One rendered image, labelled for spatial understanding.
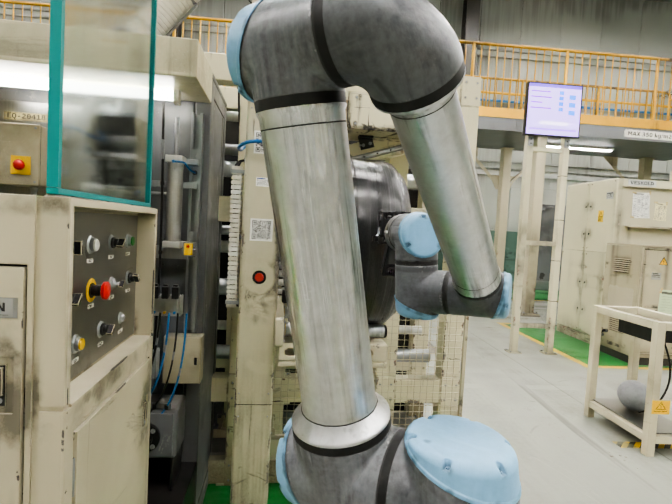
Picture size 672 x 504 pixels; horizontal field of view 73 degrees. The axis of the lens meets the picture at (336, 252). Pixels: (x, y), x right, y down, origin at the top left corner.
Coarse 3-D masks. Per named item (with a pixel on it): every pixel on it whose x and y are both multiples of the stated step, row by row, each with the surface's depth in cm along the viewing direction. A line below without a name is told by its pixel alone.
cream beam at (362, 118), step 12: (348, 96) 178; (360, 96) 178; (348, 108) 179; (360, 108) 179; (372, 108) 179; (348, 120) 179; (360, 120) 179; (372, 120) 180; (384, 120) 180; (348, 132) 186; (360, 132) 185; (372, 132) 184; (384, 132) 183; (396, 132) 182
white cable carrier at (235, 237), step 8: (232, 168) 150; (240, 168) 150; (232, 176) 150; (240, 176) 150; (240, 184) 150; (232, 192) 150; (240, 192) 151; (232, 200) 150; (240, 200) 155; (232, 208) 155; (240, 208) 155; (232, 216) 151; (240, 216) 152; (232, 224) 151; (240, 224) 156; (232, 232) 152; (232, 240) 151; (232, 248) 151; (232, 256) 152; (232, 264) 152; (232, 272) 152; (232, 280) 152; (232, 288) 152; (232, 296) 152; (232, 304) 152
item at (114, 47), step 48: (96, 0) 89; (144, 0) 118; (96, 48) 90; (144, 48) 120; (48, 96) 75; (96, 96) 91; (144, 96) 122; (48, 144) 76; (96, 144) 92; (144, 144) 124; (48, 192) 76; (96, 192) 94; (144, 192) 126
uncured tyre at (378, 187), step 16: (352, 160) 151; (368, 160) 153; (352, 176) 141; (368, 176) 142; (384, 176) 143; (400, 176) 149; (368, 192) 138; (384, 192) 139; (400, 192) 141; (368, 208) 136; (384, 208) 136; (400, 208) 138; (368, 224) 134; (368, 240) 134; (368, 256) 134; (368, 272) 136; (368, 288) 138; (384, 288) 138; (368, 304) 142; (384, 304) 142; (368, 320) 149; (384, 320) 151
